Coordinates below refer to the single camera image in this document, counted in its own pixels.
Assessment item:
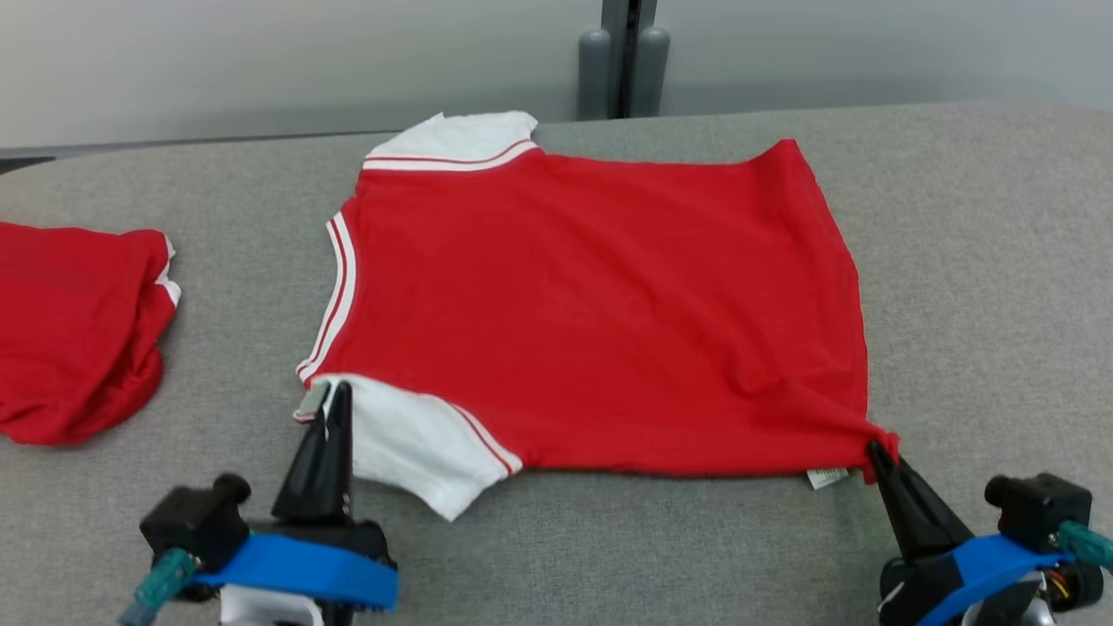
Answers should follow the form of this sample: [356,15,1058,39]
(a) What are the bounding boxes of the teal plug right camera cable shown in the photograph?
[1056,520,1113,576]

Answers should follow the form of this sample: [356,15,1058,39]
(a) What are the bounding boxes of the red shorts with white stripe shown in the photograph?
[0,221,183,448]

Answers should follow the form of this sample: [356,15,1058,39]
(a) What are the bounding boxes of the grey partition post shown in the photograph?
[600,0,660,119]

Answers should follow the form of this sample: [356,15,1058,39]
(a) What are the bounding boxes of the teal plug left camera cable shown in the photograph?
[117,548,200,626]

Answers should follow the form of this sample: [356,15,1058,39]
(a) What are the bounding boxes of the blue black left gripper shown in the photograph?
[193,380,401,626]

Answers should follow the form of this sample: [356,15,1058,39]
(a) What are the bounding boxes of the teal plug camera cable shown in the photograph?
[1056,520,1113,576]
[117,548,200,626]

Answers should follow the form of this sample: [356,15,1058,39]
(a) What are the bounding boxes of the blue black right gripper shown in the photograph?
[866,439,1105,626]

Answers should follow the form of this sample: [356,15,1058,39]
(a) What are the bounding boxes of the red shirt with white sleeves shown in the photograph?
[294,110,902,523]

